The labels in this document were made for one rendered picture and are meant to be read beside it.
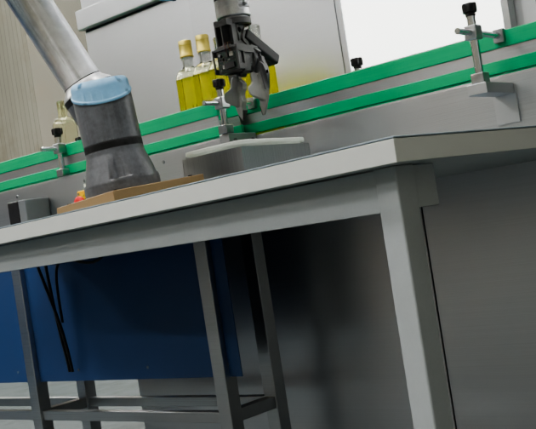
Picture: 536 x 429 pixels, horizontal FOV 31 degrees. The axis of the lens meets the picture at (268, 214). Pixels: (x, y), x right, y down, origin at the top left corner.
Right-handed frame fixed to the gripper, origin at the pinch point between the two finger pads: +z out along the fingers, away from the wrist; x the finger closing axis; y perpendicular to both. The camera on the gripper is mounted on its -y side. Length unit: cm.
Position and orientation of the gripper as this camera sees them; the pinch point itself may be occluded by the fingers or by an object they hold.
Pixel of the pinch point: (254, 111)
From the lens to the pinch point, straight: 212.3
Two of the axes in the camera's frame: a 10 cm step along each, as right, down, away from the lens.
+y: -6.1, 0.9, -7.8
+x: 7.7, -1.3, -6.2
